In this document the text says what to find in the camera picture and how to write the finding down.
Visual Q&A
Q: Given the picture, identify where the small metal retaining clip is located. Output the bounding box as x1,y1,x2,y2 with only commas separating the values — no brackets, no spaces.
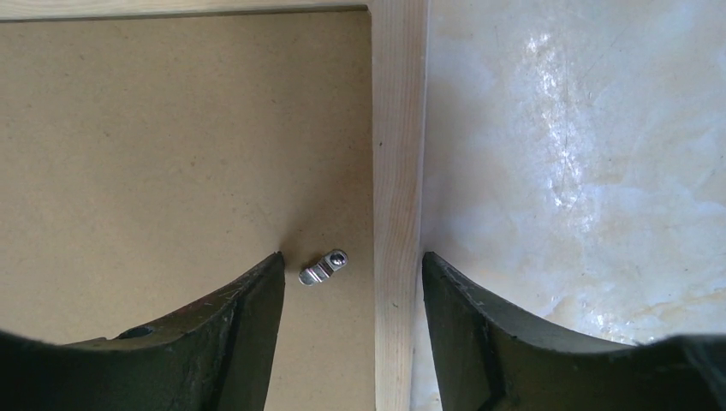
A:
298,249,348,286

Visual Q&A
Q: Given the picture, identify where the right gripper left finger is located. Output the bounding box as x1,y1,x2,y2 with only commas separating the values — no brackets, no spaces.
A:
1,253,285,410

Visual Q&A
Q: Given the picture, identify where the light wooden picture frame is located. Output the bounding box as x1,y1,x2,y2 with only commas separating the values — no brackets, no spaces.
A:
1,0,429,410

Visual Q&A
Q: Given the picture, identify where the brown cardboard backing board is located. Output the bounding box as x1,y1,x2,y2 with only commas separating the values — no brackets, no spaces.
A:
1,11,375,410

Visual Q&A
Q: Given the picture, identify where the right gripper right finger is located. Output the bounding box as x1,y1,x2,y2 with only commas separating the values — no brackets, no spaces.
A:
422,252,725,410

